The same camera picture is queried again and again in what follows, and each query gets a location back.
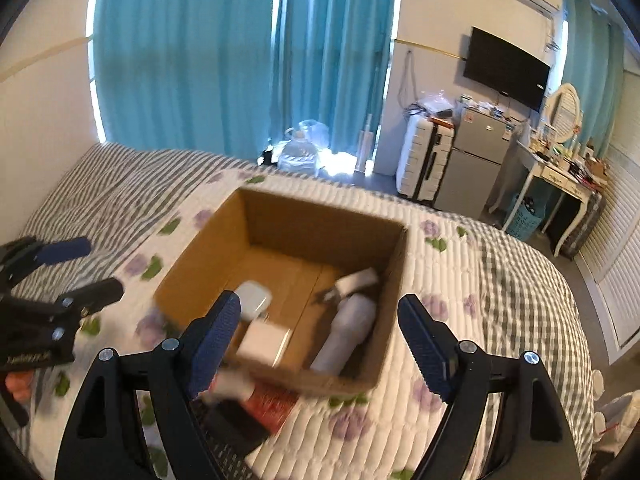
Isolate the person's left hand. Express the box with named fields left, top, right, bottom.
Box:
left=4, top=372, right=32, bottom=404

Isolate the clear water jug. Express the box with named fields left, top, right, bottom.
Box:
left=277, top=127, right=321, bottom=177

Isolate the clear plastic bag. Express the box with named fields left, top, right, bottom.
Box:
left=416, top=88, right=456, bottom=119

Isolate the narrow teal curtain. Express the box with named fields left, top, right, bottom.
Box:
left=270, top=0, right=399, bottom=162

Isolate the oval white mirror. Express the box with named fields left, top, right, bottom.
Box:
left=542, top=83, right=584, bottom=147

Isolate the grey striped bed sheet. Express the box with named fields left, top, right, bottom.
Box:
left=14, top=141, right=253, bottom=313

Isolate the white suitcase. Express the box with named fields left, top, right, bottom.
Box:
left=396, top=115, right=456, bottom=206

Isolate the teal plastic basket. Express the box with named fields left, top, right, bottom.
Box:
left=502, top=194, right=544, bottom=240

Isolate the white spray bottle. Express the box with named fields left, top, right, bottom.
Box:
left=309, top=267, right=381, bottom=377

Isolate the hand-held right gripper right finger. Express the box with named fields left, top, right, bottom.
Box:
left=397, top=294, right=583, bottom=480

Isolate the small grey fridge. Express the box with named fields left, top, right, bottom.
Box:
left=432, top=102, right=517, bottom=219

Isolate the white plastic bag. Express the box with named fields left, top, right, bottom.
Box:
left=299, top=119, right=329, bottom=150

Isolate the white rounded case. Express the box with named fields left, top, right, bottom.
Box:
left=234, top=282, right=274, bottom=322

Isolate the white louvred wardrobe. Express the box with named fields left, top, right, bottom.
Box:
left=574, top=75, right=640, bottom=367

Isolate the wide teal curtain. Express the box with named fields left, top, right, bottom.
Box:
left=92, top=0, right=279, bottom=162

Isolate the white dressing table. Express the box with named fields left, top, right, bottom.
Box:
left=487, top=135, right=607, bottom=257

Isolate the teal curtain beside mirror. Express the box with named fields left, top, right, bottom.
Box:
left=559, top=0, right=627, bottom=157

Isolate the brown cardboard box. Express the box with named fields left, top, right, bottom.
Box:
left=152, top=186, right=409, bottom=397

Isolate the black flat device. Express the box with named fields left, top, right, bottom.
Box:
left=192, top=399, right=275, bottom=480

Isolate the black wall television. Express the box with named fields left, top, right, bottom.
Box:
left=462, top=26, right=551, bottom=113

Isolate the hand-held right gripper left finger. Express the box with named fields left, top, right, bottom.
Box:
left=54, top=290, right=261, bottom=480

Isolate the grey checked blanket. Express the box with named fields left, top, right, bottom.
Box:
left=477, top=230, right=597, bottom=461

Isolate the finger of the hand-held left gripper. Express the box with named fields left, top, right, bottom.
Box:
left=0, top=237, right=93, bottom=288
left=0, top=277, right=125, bottom=342

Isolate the hanging wall cable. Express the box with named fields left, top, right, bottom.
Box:
left=398, top=49, right=419, bottom=112

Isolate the small white box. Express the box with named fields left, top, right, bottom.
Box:
left=235, top=321, right=294, bottom=367

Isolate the red flat packet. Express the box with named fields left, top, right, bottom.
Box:
left=244, top=382, right=301, bottom=434

